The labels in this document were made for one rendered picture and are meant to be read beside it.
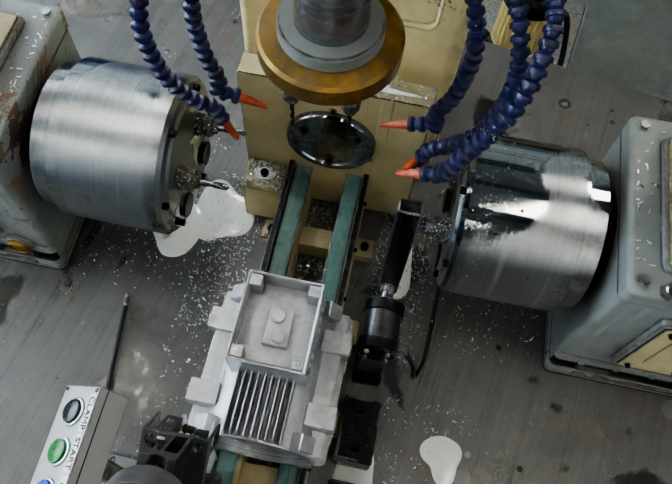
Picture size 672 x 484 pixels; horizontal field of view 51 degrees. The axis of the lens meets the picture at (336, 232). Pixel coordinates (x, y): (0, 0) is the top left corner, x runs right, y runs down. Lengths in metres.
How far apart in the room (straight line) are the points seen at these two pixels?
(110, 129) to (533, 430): 0.82
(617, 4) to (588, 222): 2.08
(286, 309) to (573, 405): 0.58
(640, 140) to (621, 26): 1.88
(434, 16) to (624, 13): 1.96
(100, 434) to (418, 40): 0.72
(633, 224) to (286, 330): 0.48
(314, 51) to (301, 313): 0.33
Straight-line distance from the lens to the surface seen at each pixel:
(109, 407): 0.96
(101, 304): 1.30
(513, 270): 1.00
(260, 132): 1.19
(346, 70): 0.82
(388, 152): 1.16
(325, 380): 0.94
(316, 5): 0.78
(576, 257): 1.00
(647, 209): 1.03
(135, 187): 1.03
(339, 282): 1.14
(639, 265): 0.99
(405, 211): 0.83
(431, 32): 1.11
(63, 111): 1.06
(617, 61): 2.83
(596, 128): 1.55
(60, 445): 0.96
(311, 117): 1.10
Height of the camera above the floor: 1.98
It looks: 64 degrees down
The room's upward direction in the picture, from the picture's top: 5 degrees clockwise
